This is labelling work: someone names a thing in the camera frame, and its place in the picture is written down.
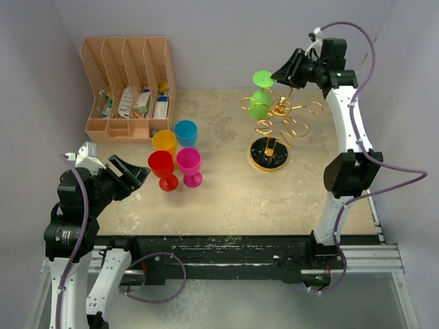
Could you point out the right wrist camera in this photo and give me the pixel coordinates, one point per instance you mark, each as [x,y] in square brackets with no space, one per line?
[315,41]

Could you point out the peach desk organizer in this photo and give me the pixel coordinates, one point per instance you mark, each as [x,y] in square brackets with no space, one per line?
[134,88]

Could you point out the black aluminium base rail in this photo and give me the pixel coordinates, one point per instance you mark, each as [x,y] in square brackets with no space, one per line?
[286,258]

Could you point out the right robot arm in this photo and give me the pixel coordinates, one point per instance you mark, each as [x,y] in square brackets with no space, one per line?
[357,164]

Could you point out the yellow wine glass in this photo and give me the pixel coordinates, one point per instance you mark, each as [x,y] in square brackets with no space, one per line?
[166,140]

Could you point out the green wine glass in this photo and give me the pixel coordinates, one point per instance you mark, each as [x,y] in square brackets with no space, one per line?
[260,100]

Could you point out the yellow small object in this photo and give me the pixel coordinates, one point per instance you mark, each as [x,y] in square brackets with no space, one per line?
[163,87]

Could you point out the pink wine glass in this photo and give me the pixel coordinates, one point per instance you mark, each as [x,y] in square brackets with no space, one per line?
[189,163]

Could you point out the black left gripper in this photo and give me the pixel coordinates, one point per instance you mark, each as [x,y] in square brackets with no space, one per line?
[132,177]

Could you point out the white medicine box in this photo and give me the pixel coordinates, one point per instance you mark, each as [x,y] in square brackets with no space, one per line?
[142,104]

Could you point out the blue wine glass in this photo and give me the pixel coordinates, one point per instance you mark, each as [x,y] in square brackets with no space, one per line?
[186,132]

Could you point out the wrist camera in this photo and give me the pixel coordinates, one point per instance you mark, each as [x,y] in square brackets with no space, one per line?
[315,41]
[86,157]

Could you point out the white blister pack box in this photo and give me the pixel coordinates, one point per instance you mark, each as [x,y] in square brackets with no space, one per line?
[161,108]

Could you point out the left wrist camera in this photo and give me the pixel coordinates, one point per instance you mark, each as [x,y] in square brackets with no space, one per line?
[86,157]

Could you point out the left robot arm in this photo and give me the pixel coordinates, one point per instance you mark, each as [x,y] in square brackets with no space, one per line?
[85,189]

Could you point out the gold wire glass rack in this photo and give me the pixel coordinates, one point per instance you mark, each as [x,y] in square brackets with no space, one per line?
[271,150]

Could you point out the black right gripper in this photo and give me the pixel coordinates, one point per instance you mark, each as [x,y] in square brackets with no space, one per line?
[289,72]

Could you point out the red wine glass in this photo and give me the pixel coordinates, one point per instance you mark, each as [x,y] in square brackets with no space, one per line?
[161,164]

